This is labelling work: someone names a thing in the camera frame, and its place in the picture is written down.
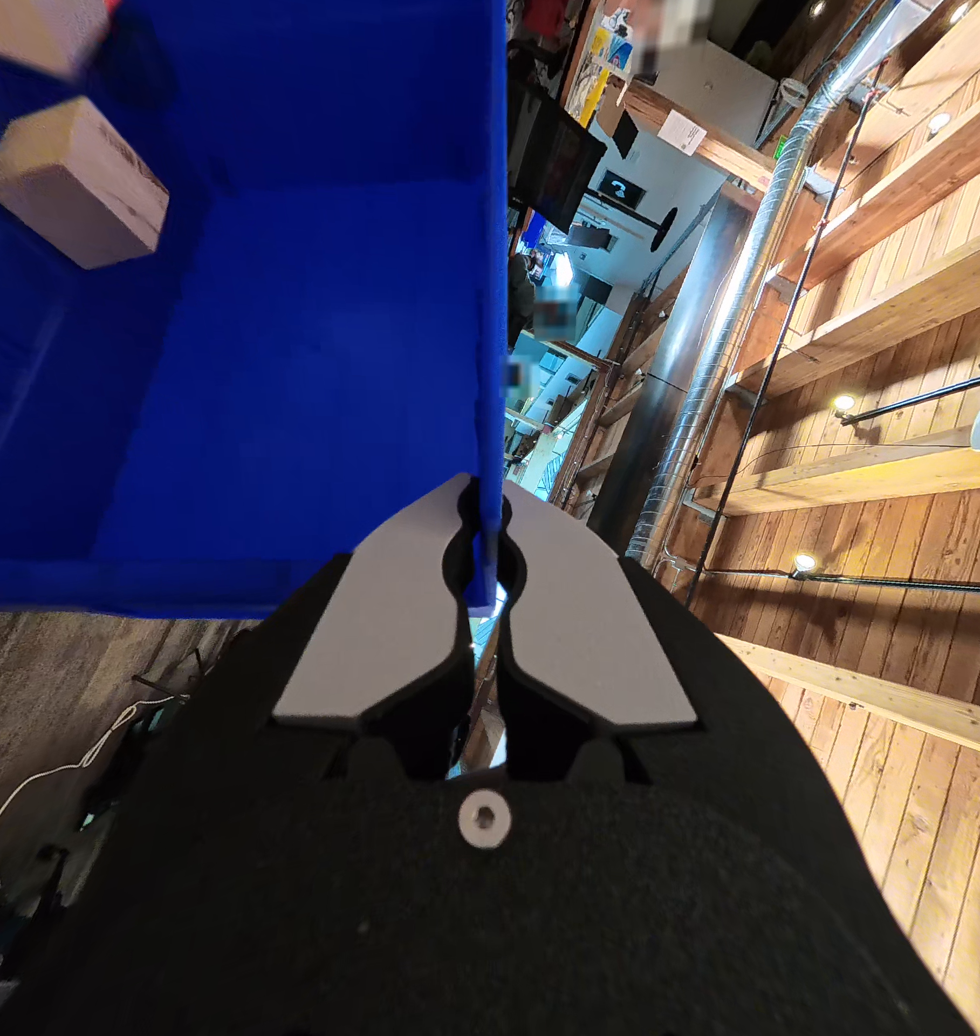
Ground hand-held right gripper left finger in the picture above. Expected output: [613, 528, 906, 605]
[271, 473, 480, 738]

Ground silver ventilation duct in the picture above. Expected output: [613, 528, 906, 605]
[626, 0, 912, 568]

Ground black mesh office chair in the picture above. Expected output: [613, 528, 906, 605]
[508, 77, 609, 236]

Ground blue plastic bin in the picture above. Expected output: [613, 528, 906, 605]
[0, 0, 511, 620]

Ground black track light bar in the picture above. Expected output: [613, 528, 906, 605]
[831, 338, 980, 427]
[789, 553, 980, 597]

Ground pile of wooden cubes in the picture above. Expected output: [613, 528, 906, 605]
[0, 0, 171, 270]

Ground white cable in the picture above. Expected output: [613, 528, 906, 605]
[0, 694, 177, 853]

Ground wooden column with paper notice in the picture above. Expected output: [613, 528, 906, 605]
[618, 77, 776, 193]

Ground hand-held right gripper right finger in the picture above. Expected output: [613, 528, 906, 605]
[496, 481, 700, 738]

